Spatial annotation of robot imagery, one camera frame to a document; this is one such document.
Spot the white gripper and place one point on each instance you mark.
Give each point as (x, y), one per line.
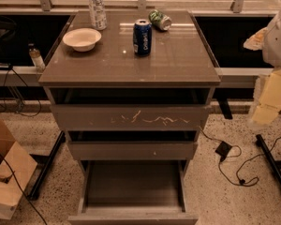
(278, 44)

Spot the blue pepsi can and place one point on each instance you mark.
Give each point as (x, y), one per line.
(142, 37)

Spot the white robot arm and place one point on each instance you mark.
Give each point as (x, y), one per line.
(271, 51)

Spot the green soda can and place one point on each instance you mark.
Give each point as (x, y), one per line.
(160, 20)

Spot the grey drawer cabinet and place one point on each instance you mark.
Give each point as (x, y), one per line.
(179, 71)

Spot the top grey drawer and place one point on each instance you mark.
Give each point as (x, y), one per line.
(125, 117)

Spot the middle grey drawer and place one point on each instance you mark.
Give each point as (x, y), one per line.
(132, 150)

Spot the bottom grey open drawer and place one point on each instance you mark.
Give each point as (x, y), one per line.
(149, 192)

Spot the black power adapter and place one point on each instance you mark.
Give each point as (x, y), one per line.
(222, 150)

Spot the black metal floor bar right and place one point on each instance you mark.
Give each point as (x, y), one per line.
(274, 164)

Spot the black metal floor bar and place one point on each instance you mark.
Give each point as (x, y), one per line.
(274, 164)
(44, 162)

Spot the clear plastic water bottle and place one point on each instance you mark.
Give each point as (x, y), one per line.
(97, 14)

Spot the white paper bowl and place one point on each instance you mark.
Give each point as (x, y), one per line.
(82, 39)

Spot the small bottle on ledge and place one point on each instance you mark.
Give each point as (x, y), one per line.
(36, 57)

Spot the black device on ledge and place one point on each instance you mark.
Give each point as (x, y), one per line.
(5, 66)

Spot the black metal floor bar left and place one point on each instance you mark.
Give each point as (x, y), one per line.
(44, 162)

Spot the cardboard box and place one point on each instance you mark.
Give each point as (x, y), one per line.
(16, 170)

